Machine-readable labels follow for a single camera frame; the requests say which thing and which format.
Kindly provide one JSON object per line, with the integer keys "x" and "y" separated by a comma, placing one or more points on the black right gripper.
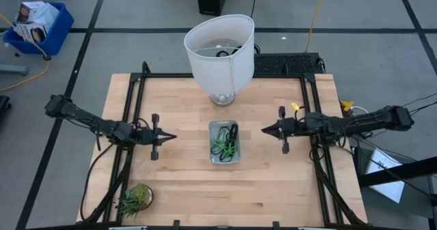
{"x": 292, "y": 127}

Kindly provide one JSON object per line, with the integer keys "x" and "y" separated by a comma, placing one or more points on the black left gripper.
{"x": 150, "y": 137}

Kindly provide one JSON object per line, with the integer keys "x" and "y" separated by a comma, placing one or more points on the green rubber band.
{"x": 228, "y": 152}
{"x": 231, "y": 144}
{"x": 218, "y": 142}

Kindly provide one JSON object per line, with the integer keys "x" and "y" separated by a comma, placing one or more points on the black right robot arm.
{"x": 358, "y": 122}

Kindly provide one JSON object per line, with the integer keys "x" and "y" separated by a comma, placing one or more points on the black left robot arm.
{"x": 92, "y": 122}

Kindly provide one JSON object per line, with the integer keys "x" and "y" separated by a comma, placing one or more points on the grey plastic bin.
{"x": 213, "y": 124}

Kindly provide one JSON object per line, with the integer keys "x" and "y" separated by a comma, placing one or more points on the black perforated box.
{"x": 290, "y": 64}

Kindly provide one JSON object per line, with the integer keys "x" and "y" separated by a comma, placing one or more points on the small potted succulent plant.
{"x": 136, "y": 199}

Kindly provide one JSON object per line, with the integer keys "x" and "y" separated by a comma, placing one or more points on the yellow plug connector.
{"x": 346, "y": 105}

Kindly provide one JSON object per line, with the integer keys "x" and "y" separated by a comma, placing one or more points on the white shade table lamp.
{"x": 218, "y": 69}

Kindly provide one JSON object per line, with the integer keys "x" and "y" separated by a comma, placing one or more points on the white paper sheet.
{"x": 385, "y": 175}

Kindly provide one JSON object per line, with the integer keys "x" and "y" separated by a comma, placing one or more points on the black metal beam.
{"x": 403, "y": 171}

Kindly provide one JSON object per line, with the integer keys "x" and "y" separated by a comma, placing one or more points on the blue plastic tub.
{"x": 58, "y": 35}

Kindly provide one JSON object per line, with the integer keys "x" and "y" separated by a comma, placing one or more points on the grey metal stand foot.
{"x": 13, "y": 69}

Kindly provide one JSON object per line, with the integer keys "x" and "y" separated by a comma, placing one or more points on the white printed package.
{"x": 41, "y": 16}

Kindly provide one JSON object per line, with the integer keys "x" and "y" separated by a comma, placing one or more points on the black metal table frame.
{"x": 134, "y": 86}

